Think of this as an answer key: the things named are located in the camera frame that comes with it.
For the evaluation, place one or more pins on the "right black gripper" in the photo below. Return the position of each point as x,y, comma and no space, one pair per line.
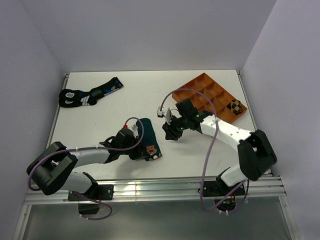
170,133

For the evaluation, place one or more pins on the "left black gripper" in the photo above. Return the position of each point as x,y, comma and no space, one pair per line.
138,153

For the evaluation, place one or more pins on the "dark teal sock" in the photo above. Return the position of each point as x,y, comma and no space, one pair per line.
150,148

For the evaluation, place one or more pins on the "brown argyle sock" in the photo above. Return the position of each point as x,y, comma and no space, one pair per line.
236,107

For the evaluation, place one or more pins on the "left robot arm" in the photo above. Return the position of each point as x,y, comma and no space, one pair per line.
54,169

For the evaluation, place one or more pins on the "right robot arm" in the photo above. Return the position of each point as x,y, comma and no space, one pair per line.
255,153

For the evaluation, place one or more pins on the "orange compartment tray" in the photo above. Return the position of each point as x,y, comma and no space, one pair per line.
206,94

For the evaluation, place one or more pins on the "black blue sports sock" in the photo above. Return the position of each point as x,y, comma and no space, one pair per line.
69,98

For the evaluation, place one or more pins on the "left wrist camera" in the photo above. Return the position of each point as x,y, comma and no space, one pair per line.
132,128

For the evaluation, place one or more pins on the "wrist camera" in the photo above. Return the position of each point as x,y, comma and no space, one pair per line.
132,128
164,112

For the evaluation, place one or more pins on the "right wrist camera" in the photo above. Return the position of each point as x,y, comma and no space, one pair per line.
164,112

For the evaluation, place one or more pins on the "aluminium front rail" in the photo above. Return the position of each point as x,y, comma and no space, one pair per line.
171,189

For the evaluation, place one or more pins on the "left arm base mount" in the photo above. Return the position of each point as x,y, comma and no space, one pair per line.
92,201

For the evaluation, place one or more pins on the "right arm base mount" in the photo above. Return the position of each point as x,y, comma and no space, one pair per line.
216,188

